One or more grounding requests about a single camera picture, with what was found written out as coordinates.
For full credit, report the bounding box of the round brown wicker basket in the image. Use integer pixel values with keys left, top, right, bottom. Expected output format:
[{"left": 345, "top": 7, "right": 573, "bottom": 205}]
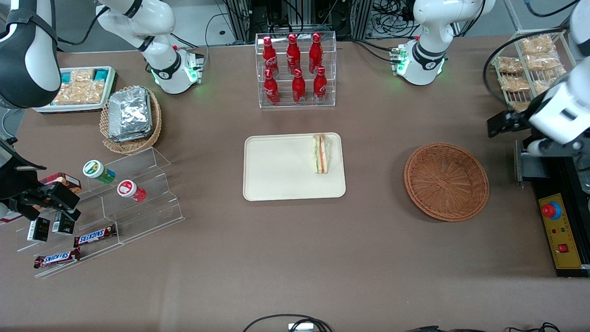
[{"left": 404, "top": 142, "right": 490, "bottom": 223}]

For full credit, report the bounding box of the black aluminium frame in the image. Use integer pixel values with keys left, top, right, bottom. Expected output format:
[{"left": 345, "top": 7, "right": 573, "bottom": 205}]
[{"left": 226, "top": 0, "right": 375, "bottom": 43}]

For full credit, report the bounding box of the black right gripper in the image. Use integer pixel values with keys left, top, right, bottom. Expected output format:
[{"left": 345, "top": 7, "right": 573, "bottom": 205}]
[{"left": 18, "top": 182, "right": 82, "bottom": 222}]

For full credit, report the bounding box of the black looped cable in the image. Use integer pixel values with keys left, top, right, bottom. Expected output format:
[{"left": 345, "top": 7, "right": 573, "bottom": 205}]
[{"left": 243, "top": 314, "right": 333, "bottom": 332}]

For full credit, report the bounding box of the white wire rack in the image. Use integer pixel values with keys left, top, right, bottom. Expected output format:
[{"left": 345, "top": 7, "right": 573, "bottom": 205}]
[{"left": 490, "top": 29, "right": 577, "bottom": 114}]

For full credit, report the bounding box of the oval light wicker basket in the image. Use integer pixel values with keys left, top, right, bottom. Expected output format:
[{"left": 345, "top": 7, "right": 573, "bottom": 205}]
[{"left": 100, "top": 85, "right": 163, "bottom": 154}]

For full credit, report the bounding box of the small black box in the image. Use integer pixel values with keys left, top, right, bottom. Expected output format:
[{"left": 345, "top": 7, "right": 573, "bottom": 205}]
[
  {"left": 52, "top": 211, "right": 75, "bottom": 236},
  {"left": 27, "top": 217, "right": 50, "bottom": 243}
]

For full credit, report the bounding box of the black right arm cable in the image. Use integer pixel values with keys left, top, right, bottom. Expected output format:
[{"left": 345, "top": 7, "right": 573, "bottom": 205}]
[{"left": 54, "top": 6, "right": 110, "bottom": 47}]

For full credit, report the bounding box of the silver foil packet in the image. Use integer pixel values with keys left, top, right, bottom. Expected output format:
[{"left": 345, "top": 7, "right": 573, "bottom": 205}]
[
  {"left": 108, "top": 86, "right": 152, "bottom": 134},
  {"left": 111, "top": 121, "right": 153, "bottom": 142}
]

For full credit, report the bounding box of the cream plastic tray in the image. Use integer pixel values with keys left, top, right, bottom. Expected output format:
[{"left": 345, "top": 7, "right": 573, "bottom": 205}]
[{"left": 243, "top": 132, "right": 346, "bottom": 202}]

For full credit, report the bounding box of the white snack tray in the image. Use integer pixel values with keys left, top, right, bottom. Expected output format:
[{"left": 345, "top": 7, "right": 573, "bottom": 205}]
[{"left": 32, "top": 66, "right": 117, "bottom": 114}]

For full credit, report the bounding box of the black base cable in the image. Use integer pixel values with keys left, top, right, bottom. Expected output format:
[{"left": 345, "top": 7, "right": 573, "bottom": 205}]
[{"left": 339, "top": 38, "right": 402, "bottom": 63}]

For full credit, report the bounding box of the black cable bundle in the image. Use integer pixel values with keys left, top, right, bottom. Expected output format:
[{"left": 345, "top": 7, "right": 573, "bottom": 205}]
[{"left": 372, "top": 0, "right": 418, "bottom": 29}]

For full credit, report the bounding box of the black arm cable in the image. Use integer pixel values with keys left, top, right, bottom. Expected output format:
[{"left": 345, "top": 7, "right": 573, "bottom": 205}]
[
  {"left": 54, "top": 6, "right": 110, "bottom": 47},
  {"left": 482, "top": 28, "right": 568, "bottom": 116}
]

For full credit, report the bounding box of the clear acrylic step stand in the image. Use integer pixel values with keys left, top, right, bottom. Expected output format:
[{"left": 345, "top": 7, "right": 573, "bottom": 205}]
[{"left": 16, "top": 147, "right": 186, "bottom": 279}]

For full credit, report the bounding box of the clear acrylic bottle rack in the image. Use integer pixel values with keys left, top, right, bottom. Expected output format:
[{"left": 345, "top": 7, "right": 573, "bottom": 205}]
[{"left": 255, "top": 31, "right": 337, "bottom": 109}]

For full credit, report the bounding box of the brown Snickers bar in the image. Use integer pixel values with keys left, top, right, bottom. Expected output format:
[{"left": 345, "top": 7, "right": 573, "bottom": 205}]
[
  {"left": 74, "top": 225, "right": 117, "bottom": 248},
  {"left": 33, "top": 248, "right": 82, "bottom": 269}
]

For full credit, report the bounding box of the red snack cup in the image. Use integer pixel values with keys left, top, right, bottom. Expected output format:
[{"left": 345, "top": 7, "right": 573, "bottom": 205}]
[{"left": 117, "top": 179, "right": 147, "bottom": 203}]

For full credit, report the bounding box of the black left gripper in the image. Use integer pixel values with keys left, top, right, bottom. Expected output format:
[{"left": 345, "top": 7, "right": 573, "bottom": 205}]
[{"left": 487, "top": 107, "right": 539, "bottom": 139}]

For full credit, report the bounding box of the triangle sandwich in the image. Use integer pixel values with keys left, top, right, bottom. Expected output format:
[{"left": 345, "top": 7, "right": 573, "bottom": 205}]
[{"left": 313, "top": 133, "right": 332, "bottom": 175}]

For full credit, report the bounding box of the black yellow control box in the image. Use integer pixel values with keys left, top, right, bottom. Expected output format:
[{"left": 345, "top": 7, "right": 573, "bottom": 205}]
[{"left": 530, "top": 152, "right": 590, "bottom": 278}]

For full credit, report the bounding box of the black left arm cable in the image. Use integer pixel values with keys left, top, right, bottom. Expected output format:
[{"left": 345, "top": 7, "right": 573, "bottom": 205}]
[{"left": 482, "top": 28, "right": 568, "bottom": 116}]

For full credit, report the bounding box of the grey metal bracket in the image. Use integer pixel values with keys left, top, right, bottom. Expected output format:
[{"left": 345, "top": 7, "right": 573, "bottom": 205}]
[{"left": 515, "top": 140, "right": 552, "bottom": 186}]

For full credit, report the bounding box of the dark red snack box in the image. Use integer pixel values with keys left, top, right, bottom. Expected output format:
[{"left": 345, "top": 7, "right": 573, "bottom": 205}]
[{"left": 39, "top": 172, "right": 82, "bottom": 194}]

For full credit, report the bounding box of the green snack cup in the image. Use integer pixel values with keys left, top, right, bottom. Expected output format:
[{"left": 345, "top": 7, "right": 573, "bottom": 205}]
[{"left": 83, "top": 160, "right": 116, "bottom": 184}]

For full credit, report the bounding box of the red cola bottle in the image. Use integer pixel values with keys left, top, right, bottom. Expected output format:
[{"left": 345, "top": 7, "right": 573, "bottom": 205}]
[
  {"left": 313, "top": 66, "right": 328, "bottom": 103},
  {"left": 263, "top": 37, "right": 279, "bottom": 77},
  {"left": 292, "top": 68, "right": 307, "bottom": 104},
  {"left": 286, "top": 33, "right": 301, "bottom": 74},
  {"left": 308, "top": 32, "right": 324, "bottom": 74},
  {"left": 264, "top": 68, "right": 280, "bottom": 105}
]

